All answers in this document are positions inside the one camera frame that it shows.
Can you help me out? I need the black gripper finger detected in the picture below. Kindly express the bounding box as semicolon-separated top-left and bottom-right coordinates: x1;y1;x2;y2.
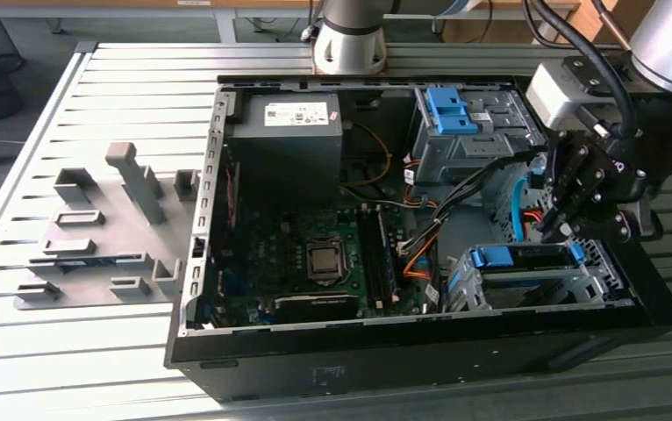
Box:
574;202;647;245
538;131;612;245

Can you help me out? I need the red orange power wire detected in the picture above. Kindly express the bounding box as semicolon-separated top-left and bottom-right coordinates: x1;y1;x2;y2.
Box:
522;208;546;240

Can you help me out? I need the blue data wire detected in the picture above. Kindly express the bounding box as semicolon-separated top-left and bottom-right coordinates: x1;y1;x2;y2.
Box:
511;173;540;242

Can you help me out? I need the hard disk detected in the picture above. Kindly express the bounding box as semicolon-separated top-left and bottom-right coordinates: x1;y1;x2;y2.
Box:
445;243;587;303

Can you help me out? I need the metal disk bay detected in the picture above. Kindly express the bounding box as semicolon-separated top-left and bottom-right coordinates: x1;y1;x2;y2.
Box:
444;239;624;312

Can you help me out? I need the grey metal drive cage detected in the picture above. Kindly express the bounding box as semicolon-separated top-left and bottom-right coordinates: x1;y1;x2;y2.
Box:
412;86;548;185

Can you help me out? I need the blue plastic drive latch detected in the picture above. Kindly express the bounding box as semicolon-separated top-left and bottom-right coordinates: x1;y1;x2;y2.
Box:
425;87;483;135

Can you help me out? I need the wooden cabinet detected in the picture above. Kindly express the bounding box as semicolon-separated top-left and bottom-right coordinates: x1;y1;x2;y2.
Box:
555;0;636;47

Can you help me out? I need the black open PC case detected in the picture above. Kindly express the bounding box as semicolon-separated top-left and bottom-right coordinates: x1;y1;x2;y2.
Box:
164;74;672;403

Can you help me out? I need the silver CPU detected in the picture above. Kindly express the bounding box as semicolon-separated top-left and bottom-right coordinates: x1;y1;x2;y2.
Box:
311;245;345;276

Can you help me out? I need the CPU socket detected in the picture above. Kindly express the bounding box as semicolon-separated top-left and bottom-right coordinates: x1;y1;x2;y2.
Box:
303;235;355;289

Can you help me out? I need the black graphics card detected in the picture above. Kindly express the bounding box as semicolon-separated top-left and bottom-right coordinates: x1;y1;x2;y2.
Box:
273;292;361;324

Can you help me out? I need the green motherboard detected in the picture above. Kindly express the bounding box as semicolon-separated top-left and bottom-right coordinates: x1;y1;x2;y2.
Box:
213;205;431;328

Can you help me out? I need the white framed desk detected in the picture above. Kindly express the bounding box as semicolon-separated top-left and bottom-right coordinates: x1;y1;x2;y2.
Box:
213;0;583;45

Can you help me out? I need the grey parts rack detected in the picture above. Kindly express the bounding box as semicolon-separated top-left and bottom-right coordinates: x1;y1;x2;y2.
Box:
13;140;204;310

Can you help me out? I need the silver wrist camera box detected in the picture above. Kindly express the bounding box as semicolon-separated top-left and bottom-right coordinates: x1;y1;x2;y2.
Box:
526;55;630;132

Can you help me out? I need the black cable bundle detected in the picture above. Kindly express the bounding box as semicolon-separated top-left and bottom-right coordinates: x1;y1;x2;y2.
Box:
397;151;548;256

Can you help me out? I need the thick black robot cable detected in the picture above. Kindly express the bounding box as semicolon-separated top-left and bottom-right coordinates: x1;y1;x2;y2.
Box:
522;0;646;138

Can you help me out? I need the coloured power wire bundle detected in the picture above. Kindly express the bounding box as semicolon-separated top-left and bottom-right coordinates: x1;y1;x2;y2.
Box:
340;184;439;211

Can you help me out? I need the thin orange wire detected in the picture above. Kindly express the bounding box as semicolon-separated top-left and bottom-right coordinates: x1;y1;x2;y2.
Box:
340;122;393;189

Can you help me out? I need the orange flat wire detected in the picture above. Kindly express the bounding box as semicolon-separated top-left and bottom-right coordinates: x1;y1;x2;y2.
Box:
401;245;436;281

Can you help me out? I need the thin red wire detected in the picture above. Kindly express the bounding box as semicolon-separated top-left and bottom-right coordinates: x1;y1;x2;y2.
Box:
225;161;242;230

